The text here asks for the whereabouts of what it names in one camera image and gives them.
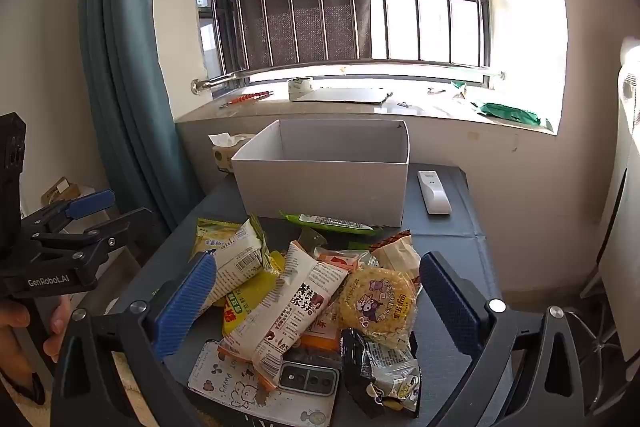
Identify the orange snack packet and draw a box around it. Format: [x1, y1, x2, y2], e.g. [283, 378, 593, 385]
[299, 317, 347, 354]

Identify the person's left hand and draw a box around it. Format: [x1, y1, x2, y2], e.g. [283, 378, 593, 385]
[0, 296, 72, 389]

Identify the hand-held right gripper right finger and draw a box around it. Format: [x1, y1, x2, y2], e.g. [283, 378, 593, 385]
[419, 251, 601, 427]

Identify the yellow snack packet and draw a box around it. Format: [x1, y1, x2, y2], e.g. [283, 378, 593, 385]
[222, 252, 287, 339]

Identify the tape roll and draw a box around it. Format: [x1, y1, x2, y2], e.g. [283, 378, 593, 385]
[287, 77, 314, 102]

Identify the teal curtain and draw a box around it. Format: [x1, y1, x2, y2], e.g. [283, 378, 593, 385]
[77, 0, 203, 253]

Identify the yellow-green white snack packet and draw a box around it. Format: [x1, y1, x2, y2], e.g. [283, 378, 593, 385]
[192, 217, 272, 309]

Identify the brown cardboard box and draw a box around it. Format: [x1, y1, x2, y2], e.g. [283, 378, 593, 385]
[41, 177, 98, 210]

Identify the red beaded tool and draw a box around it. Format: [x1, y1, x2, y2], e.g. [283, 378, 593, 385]
[220, 91, 275, 109]

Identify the metal wire rack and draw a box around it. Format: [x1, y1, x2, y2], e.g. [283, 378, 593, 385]
[567, 307, 637, 389]

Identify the white cardboard box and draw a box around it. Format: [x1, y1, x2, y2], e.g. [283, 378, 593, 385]
[230, 119, 412, 228]

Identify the phone with cartoon case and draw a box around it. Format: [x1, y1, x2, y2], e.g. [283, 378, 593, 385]
[187, 339, 342, 424]

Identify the tissue box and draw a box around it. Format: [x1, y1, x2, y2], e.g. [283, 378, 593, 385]
[209, 133, 256, 174]

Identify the round yellow cake packet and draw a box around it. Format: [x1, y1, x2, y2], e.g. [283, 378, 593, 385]
[337, 264, 421, 351]

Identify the long green snack packet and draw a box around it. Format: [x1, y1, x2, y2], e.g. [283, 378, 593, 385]
[279, 210, 386, 237]

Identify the white brown-print snack packet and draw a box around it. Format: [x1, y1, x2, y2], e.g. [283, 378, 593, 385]
[217, 242, 349, 391]

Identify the black snack packet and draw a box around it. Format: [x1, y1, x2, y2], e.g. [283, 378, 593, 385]
[341, 328, 423, 419]

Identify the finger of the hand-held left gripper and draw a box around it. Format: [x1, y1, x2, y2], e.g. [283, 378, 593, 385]
[21, 188, 117, 234]
[31, 206, 157, 269]

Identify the clear orange-print bread packet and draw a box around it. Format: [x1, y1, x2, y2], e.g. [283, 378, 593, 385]
[315, 252, 362, 272]

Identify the flat grey board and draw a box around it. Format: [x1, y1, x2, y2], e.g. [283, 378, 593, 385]
[291, 88, 393, 104]

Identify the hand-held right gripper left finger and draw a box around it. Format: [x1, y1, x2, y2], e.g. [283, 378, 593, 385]
[50, 251, 219, 427]

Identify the metal window guard rail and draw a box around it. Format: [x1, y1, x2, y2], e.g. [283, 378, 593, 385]
[175, 0, 507, 96]

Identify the brown-edged bread packet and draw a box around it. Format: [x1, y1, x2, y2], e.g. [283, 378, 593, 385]
[370, 229, 422, 281]

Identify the green cloth on sill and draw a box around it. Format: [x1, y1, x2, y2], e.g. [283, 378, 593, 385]
[475, 102, 554, 132]

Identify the white standing appliance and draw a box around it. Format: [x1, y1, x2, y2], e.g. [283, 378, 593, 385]
[580, 36, 640, 365]

